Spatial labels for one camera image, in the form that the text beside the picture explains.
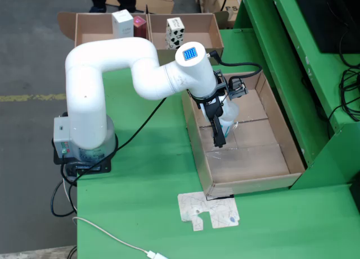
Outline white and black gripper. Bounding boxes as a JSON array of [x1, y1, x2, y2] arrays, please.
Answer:
[[196, 94, 234, 149]]

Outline translucent bottle with blue label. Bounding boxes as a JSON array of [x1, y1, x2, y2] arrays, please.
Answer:
[[218, 101, 240, 138]]

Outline grey robot base unit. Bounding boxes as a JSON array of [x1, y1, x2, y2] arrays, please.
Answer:
[[52, 112, 119, 162]]

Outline shallow cardboard tray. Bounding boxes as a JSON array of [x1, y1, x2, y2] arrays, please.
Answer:
[[181, 70, 307, 198]]

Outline dark red box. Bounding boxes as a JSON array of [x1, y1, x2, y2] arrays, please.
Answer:
[[133, 16, 147, 38]]

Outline printed cardboard box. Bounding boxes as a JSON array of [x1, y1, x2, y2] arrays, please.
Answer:
[[196, 0, 245, 14]]

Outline flat cardboard sheets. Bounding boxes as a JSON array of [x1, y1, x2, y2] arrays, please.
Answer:
[[105, 0, 178, 14]]

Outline white scribbled paper sticker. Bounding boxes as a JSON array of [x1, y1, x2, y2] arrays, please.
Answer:
[[177, 191, 241, 231]]

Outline cow print carton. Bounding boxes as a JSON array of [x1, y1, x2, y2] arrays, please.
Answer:
[[164, 17, 186, 51]]

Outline tall white carton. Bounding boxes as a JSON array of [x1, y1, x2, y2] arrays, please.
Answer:
[[111, 9, 134, 38]]

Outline black monitor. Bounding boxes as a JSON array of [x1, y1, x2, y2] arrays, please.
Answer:
[[292, 0, 360, 54]]

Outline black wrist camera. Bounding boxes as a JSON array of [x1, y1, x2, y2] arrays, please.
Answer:
[[227, 76, 248, 101]]

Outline black wrist cable with plug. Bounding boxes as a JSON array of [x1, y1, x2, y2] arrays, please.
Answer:
[[206, 49, 264, 87]]

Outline long black cable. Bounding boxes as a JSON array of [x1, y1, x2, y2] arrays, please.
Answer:
[[63, 97, 167, 187]]

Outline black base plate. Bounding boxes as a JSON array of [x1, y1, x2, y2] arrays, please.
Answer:
[[52, 138, 113, 175]]

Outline black cable bundle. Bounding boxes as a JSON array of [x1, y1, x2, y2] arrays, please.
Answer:
[[327, 67, 360, 130]]

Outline black monitor cable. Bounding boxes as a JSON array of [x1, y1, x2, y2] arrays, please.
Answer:
[[339, 31, 360, 69]]

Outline white usb cable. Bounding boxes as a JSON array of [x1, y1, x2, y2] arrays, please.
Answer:
[[72, 216, 169, 259]]

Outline thin white wire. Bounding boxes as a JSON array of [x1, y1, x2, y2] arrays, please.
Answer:
[[63, 177, 78, 212]]

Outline black looped cable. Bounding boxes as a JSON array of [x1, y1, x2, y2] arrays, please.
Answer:
[[50, 180, 78, 217]]

